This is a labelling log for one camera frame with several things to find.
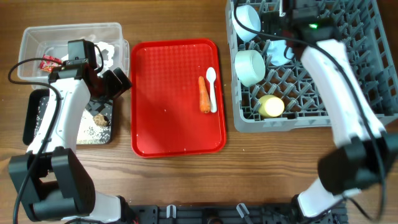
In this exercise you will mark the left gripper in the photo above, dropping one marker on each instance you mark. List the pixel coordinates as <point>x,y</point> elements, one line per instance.
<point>117,86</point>

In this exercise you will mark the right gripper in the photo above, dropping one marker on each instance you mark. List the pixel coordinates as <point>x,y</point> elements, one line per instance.
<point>280,14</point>

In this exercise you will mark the light blue bowl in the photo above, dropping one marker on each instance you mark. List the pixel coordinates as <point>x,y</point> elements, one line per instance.
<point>249,17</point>

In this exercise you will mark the light blue plate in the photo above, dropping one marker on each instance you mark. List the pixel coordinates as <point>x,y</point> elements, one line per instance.
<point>280,53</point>

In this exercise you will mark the brown food scrap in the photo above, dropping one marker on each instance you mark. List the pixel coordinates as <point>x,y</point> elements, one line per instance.
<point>100,120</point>

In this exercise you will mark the white napkin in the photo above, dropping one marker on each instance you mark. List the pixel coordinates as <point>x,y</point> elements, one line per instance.
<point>109,55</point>

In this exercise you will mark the white rice pile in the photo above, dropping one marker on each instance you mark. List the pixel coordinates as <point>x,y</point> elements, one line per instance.
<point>89,132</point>

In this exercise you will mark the green bowl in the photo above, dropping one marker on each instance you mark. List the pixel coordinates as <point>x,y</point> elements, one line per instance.
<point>250,67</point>

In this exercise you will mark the red snack wrapper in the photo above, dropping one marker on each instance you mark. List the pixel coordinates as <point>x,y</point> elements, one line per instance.
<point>49,63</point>

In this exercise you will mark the yellow cup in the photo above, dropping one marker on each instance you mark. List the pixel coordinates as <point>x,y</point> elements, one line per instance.
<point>271,106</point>

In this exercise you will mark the orange carrot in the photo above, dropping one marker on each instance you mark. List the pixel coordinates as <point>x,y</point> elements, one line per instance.
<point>205,105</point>

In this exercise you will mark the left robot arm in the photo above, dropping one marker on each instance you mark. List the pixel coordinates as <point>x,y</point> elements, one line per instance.
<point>51,182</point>

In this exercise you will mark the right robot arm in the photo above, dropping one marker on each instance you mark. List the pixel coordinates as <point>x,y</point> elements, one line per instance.
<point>364,152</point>

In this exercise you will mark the grey dishwasher rack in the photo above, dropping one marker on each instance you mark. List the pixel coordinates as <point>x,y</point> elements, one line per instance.
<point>361,29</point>

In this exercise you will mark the black tray bin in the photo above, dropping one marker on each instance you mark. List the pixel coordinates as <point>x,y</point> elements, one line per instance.
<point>93,107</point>

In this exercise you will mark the red serving tray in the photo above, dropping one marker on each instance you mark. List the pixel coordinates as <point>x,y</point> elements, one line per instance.
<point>166,119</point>

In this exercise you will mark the clear plastic bin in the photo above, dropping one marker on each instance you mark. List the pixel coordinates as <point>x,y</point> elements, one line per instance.
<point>53,41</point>

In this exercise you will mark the white plastic spoon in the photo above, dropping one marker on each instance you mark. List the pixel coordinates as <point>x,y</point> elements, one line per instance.
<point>211,77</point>

